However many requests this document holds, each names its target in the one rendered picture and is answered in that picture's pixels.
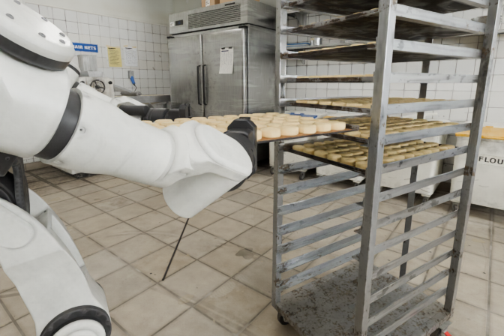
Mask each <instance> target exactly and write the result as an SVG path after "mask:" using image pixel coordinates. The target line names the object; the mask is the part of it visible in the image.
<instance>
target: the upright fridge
mask: <svg viewBox="0 0 504 336"><path fill-rule="evenodd" d="M169 34H170V35H172V36H169V37H166V38H168V39H167V43H168V56H169V84H170V98H171V109H179V107H180V105H181V104H186V103H189V104H190V105H191V107H192V114H193V117H206V118H207V119H208V117H209V116H223V117H224V116H227V115H236V116H239V115H240V114H253V113H265V114H266V113H274V112H275V50H276V7H273V6H271V5H268V4H264V3H262V2H259V1H255V0H235V1H228V2H224V3H220V4H214V5H211V6H207V7H201V8H197V9H193V10H187V11H183V12H179V13H173V14H170V15H169ZM224 47H225V48H229V47H233V69H232V73H219V70H220V63H221V48H224ZM266 158H269V142H264V143H258V144H257V161H261V160H264V159H266Z"/></svg>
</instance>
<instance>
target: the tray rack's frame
mask: <svg viewBox="0 0 504 336"><path fill-rule="evenodd" d="M502 3H503V0H490V1H489V7H488V12H487V22H486V27H485V32H484V42H483V47H482V52H481V62H480V68H479V72H478V82H477V87H476V93H475V103H474V107H473V113H472V123H471V128H470V133H469V143H468V148H467V153H466V163H465V168H464V174H463V183H462V188H461V194H460V203H459V209H458V214H457V223H456V229H455V234H454V244H453V249H452V255H451V264H450V269H449V275H448V284H447V290H446V295H445V304H442V303H440V302H438V301H437V300H436V301H434V302H433V303H431V304H430V305H428V306H427V307H426V308H424V309H423V310H421V311H420V312H418V313H417V314H416V315H415V316H413V317H411V318H410V319H408V320H407V321H406V322H404V323H403V324H401V325H399V326H398V327H397V328H396V329H394V330H393V331H391V332H390V333H388V334H387V335H386V336H428V335H430V334H431V333H432V332H434V331H435V330H436V329H438V328H440V329H441V333H440V336H446V335H445V334H443V331H444V330H445V329H447V328H448V326H449V325H451V324H452V322H450V321H449V319H450V318H452V317H453V315H454V309H455V301H456V295H457V291H458V281H459V277H460V271H461V263H462V257H463V252H464V243H465V238H466V233H467V224H468V219H469V214H470V205H471V200H472V195H473V185H474V181H475V176H476V167H477V162H478V156H479V147H480V142H481V138H482V128H483V123H484V118H485V109H486V104H487V99H488V90H489V85H490V80H491V71H492V66H493V60H494V52H495V46H496V42H497V32H498V28H499V22H500V14H501V8H502ZM358 277H359V261H356V262H354V263H352V264H349V265H347V266H345V267H343V268H340V269H338V270H337V271H333V272H332V273H330V274H327V275H325V276H323V277H321V278H319V279H317V280H314V281H312V282H310V283H307V284H305V285H304V286H301V287H299V288H297V289H294V290H293V291H290V292H288V293H286V294H284V295H281V296H280V302H278V303H277V304H276V308H275V309H276V311H277V312H278V313H279V314H280V315H281V316H282V317H283V318H284V319H285V321H287V322H288V323H289V324H290V325H291V326H292V327H293V328H294V329H295V330H296V331H297V332H298V333H299V334H300V335H301V336H352V335H351V334H350V333H349V332H348V331H347V329H349V328H350V327H352V326H354V325H355V315H356V313H355V312H354V311H353V310H351V309H350V308H348V306H350V305H352V304H353V303H355V302H356V296H357V287H356V286H354V285H352V284H351V283H350V282H351V281H354V280H355V279H357V278H358ZM395 280H397V278H396V277H395V276H393V275H391V274H389V273H388V272H386V273H384V274H382V275H380V276H379V277H376V278H374V279H373V280H372V284H371V292H370V294H371V293H373V292H375V291H377V290H378V289H380V288H382V287H384V286H385V285H387V284H390V283H391V282H392V281H395ZM412 289H414V287H412V286H410V285H409V284H407V283H405V284H403V285H401V286H399V287H398V288H396V289H394V290H392V291H391V292H389V293H387V294H386V295H384V296H383V297H381V298H378V299H377V300H376V301H374V302H372V303H370V308H369V316H370V315H371V314H373V313H375V312H376V311H378V310H379V309H381V308H383V307H385V306H386V305H388V304H389V303H391V302H393V301H394V300H395V299H398V298H399V297H401V296H402V295H404V294H405V293H408V292H409V291H410V290H412ZM427 297H428V295H426V294H424V293H423V292H421V293H420V294H418V295H417V296H415V297H414V298H412V299H410V300H409V301H407V302H406V303H404V304H402V305H401V306H400V307H398V308H396V309H395V310H393V311H392V312H391V313H389V314H387V315H385V316H384V317H383V318H381V319H379V320H377V321H376V322H375V323H373V324H372V325H370V326H368V327H367V336H370V335H372V334H373V333H374V332H376V331H378V330H379V329H381V328H382V327H383V326H385V325H387V324H388V323H390V322H391V321H392V320H394V319H396V318H397V317H399V316H400V315H401V314H403V313H405V312H406V311H408V310H409V309H410V308H412V307H414V306H415V305H417V304H418V303H419V302H421V301H422V300H424V299H426V298H427Z"/></svg>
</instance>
